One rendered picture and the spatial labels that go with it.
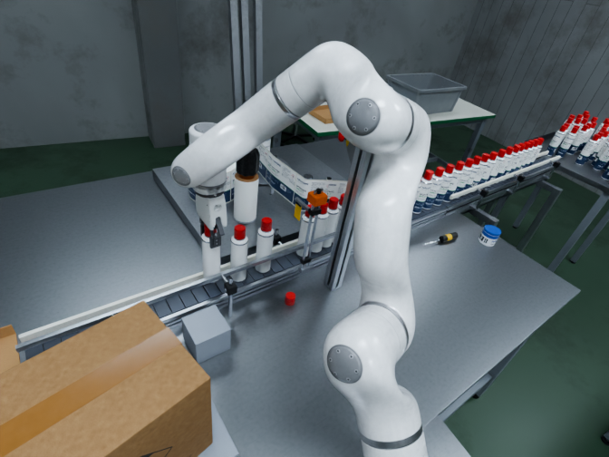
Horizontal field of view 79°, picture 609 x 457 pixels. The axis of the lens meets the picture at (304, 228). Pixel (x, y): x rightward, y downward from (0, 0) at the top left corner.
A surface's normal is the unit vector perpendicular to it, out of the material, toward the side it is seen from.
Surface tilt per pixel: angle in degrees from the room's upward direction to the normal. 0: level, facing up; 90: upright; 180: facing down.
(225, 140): 58
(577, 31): 90
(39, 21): 90
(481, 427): 0
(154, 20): 90
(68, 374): 0
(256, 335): 0
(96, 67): 90
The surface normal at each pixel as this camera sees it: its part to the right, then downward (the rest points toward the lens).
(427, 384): 0.14, -0.79
